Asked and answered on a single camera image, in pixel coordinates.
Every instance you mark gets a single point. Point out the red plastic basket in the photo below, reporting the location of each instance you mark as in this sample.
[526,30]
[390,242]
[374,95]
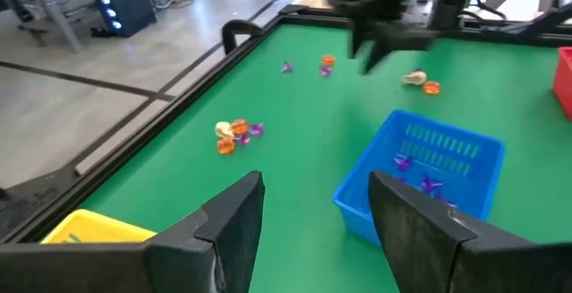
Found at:
[564,83]

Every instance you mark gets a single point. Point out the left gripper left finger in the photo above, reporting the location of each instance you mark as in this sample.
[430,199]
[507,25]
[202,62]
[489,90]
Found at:
[237,221]

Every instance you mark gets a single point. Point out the black computer tower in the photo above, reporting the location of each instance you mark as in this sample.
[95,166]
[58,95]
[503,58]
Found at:
[134,7]

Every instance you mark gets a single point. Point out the black metal table frame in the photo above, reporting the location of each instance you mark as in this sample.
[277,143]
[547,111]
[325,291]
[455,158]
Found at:
[127,152]

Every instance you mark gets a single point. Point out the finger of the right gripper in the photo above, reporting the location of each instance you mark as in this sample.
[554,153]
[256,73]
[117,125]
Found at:
[377,58]
[359,44]

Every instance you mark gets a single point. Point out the yellow plastic basket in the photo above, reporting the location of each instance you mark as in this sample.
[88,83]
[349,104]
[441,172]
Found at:
[89,228]

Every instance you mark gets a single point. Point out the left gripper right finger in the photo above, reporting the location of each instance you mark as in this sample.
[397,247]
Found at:
[411,230]

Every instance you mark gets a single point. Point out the green table mat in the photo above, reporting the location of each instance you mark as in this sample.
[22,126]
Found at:
[313,128]

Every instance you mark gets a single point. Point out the blue plastic basket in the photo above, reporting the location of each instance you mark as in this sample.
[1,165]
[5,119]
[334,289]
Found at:
[371,186]

